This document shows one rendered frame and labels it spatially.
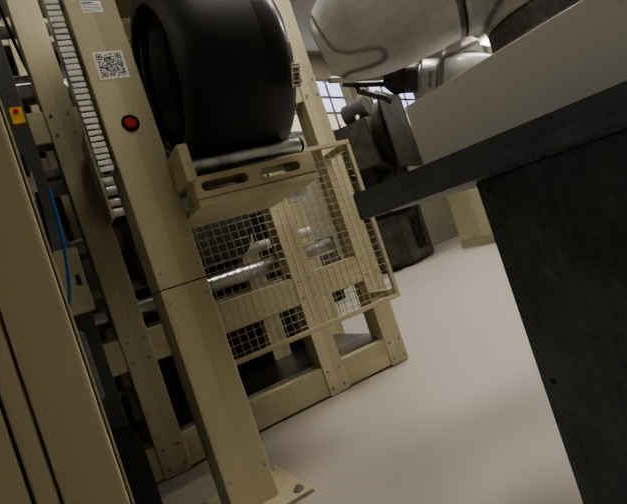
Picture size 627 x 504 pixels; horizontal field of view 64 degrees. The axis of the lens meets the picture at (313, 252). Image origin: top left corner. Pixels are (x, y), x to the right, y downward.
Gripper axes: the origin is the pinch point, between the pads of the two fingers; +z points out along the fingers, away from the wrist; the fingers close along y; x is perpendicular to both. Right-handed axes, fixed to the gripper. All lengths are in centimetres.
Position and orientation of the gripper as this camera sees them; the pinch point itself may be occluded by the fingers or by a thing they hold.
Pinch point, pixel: (342, 79)
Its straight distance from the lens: 140.8
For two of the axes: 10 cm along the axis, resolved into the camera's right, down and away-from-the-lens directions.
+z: -9.6, -0.7, 2.7
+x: 2.7, -4.3, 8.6
